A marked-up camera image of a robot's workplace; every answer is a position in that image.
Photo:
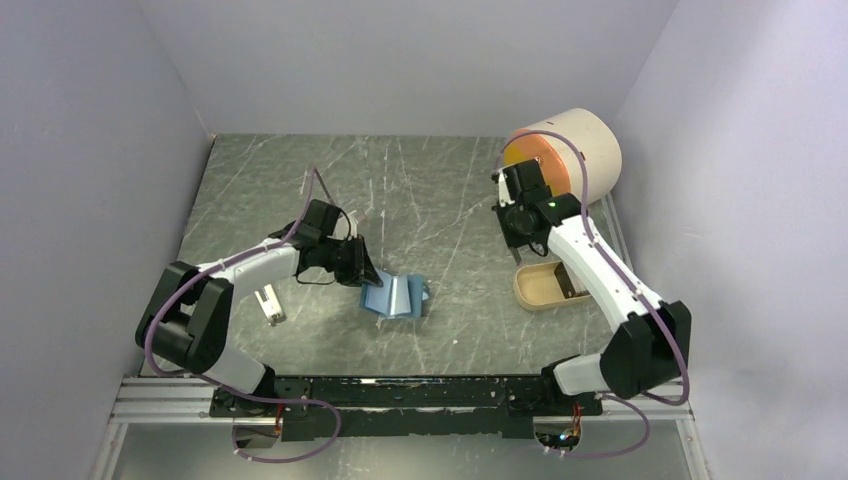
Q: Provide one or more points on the aluminium rail frame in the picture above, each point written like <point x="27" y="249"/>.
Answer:
<point x="185" y="396"/>

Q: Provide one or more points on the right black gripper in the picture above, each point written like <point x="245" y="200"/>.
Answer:
<point x="513" y="240"/>

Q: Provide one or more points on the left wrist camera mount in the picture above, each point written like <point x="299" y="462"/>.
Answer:
<point x="354" y="222"/>

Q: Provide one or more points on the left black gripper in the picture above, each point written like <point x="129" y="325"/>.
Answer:
<point x="361" y="271"/>

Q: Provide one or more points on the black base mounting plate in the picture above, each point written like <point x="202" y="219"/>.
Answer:
<point x="315" y="407"/>

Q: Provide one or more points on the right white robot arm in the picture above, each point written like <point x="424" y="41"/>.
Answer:
<point x="650" y="341"/>

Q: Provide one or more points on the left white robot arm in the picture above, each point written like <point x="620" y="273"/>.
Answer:
<point x="186" y="322"/>

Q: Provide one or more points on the small white plastic piece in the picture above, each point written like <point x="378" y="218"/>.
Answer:
<point x="270" y="305"/>

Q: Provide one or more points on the blue card holder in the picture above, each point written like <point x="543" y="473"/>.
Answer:
<point x="399" y="296"/>

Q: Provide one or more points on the beige oval tray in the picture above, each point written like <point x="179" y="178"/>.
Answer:
<point x="547" y="286"/>

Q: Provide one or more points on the beige cylindrical drawer box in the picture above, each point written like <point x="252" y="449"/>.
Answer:
<point x="577" y="152"/>

